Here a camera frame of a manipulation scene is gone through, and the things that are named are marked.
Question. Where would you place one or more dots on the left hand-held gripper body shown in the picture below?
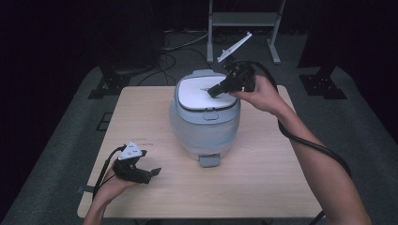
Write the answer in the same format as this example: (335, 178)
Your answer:
(126, 165)

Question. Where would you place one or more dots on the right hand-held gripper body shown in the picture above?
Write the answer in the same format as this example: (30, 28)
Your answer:
(241, 75)

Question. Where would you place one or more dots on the white rice cooker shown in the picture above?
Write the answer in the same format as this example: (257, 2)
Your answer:
(203, 137)

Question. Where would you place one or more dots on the person's left hand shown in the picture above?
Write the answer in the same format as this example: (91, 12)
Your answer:
(114, 187)

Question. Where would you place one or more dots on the person's right hand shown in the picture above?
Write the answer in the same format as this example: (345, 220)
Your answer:
(266, 95)

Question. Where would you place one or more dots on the grey tape strip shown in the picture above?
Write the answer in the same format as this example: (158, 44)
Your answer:
(86, 189)

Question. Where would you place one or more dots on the white metal stand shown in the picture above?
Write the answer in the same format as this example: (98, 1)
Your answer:
(244, 19)

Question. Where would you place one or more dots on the black stand base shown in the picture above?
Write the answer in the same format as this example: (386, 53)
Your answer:
(322, 84)
(109, 84)

